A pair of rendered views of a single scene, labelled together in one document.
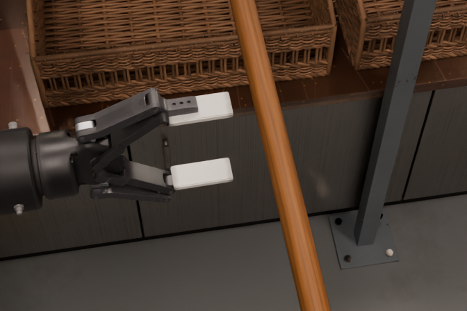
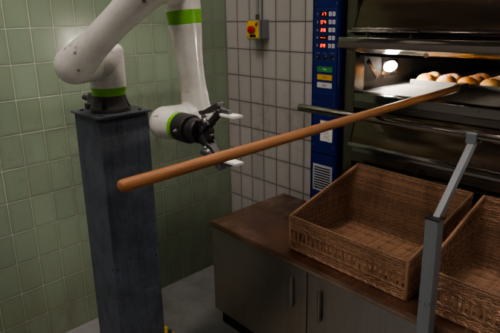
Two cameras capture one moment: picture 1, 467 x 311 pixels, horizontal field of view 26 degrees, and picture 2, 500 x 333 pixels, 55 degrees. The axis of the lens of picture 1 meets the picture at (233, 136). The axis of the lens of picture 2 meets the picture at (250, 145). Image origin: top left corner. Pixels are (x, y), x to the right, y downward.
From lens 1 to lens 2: 1.26 m
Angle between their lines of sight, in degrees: 59
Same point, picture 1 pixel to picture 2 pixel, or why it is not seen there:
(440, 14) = (467, 287)
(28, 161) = (186, 116)
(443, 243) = not seen: outside the picture
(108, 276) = not seen: outside the picture
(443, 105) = not seen: outside the picture
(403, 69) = (422, 291)
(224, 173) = (236, 163)
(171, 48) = (336, 236)
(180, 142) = (327, 297)
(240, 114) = (353, 292)
